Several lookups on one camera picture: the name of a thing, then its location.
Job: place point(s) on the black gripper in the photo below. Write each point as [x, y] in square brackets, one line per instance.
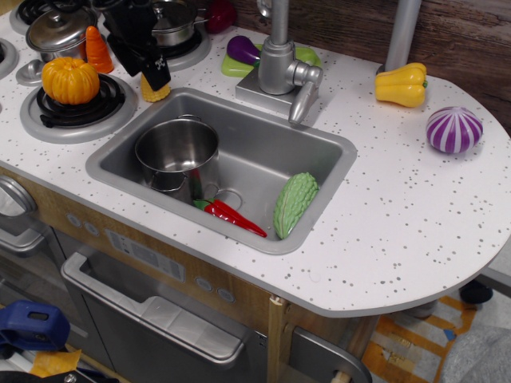
[130, 26]

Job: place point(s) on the yellow toy corn cob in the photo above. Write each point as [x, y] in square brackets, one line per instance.
[150, 95]

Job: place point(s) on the lidded steel pot rear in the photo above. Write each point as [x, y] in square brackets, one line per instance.
[176, 21]

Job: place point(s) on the lidded steel pot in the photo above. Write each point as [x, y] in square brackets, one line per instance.
[176, 21]
[56, 34]

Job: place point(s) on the lidded steel pot left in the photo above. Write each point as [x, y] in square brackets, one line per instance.
[56, 34]

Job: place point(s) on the steel pot in sink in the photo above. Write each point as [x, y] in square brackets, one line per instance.
[180, 158]

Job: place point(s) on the grey sink basin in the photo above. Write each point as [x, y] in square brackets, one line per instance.
[258, 154]

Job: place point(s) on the orange toy carrot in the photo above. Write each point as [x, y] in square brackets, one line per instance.
[97, 51]

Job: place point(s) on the front stove burner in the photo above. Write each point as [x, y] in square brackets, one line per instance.
[54, 122]

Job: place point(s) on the orange toy pumpkin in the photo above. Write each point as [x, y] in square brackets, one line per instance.
[70, 81]

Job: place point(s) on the dark red toy pepper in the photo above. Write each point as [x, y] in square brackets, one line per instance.
[221, 15]

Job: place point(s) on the green plastic plate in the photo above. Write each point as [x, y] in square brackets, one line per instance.
[233, 68]

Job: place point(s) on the purple toy eggplant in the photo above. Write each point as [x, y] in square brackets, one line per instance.
[241, 49]

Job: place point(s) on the grey stove knob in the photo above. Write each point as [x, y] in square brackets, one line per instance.
[31, 73]

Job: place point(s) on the grey toy faucet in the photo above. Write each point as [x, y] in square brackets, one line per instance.
[281, 82]

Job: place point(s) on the red toy chili pepper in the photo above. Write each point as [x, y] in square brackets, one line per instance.
[221, 210]

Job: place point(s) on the green toy bitter gourd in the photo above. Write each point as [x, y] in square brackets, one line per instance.
[293, 200]

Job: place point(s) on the yellow toy bell pepper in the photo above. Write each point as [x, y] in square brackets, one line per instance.
[405, 86]

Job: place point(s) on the grey vertical pole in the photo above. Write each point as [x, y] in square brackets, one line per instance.
[405, 22]

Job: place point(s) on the grey dishwasher door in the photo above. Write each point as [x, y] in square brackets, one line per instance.
[153, 333]

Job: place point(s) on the purple striped toy onion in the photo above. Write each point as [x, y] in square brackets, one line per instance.
[453, 130]

